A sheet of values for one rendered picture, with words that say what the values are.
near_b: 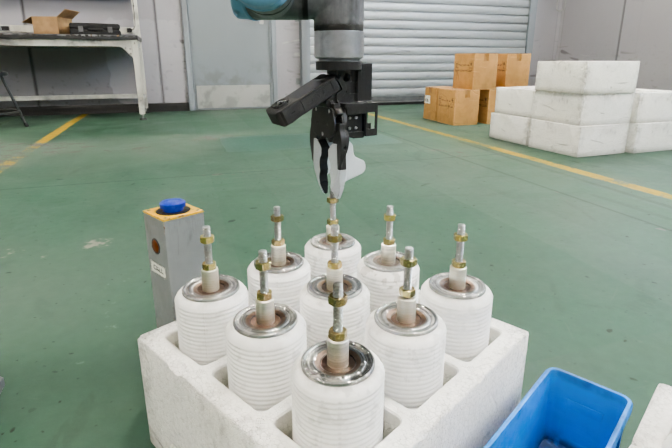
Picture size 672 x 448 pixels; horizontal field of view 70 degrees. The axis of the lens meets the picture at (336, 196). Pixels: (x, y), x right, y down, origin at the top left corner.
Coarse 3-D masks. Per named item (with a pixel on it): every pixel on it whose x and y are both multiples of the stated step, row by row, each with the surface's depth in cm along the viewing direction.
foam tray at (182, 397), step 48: (144, 336) 66; (144, 384) 68; (192, 384) 56; (480, 384) 57; (192, 432) 59; (240, 432) 50; (288, 432) 53; (384, 432) 53; (432, 432) 50; (480, 432) 60
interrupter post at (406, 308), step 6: (402, 300) 55; (408, 300) 55; (414, 300) 55; (402, 306) 55; (408, 306) 55; (414, 306) 55; (402, 312) 55; (408, 312) 55; (414, 312) 56; (402, 318) 56; (408, 318) 55; (414, 318) 56
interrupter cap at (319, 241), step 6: (318, 234) 83; (324, 234) 83; (342, 234) 83; (312, 240) 80; (318, 240) 81; (324, 240) 81; (342, 240) 81; (348, 240) 80; (354, 240) 80; (318, 246) 78; (324, 246) 78; (330, 246) 78; (342, 246) 78; (348, 246) 78
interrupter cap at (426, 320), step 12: (384, 312) 58; (396, 312) 58; (420, 312) 58; (432, 312) 57; (384, 324) 55; (396, 324) 55; (408, 324) 56; (420, 324) 55; (432, 324) 55; (408, 336) 53
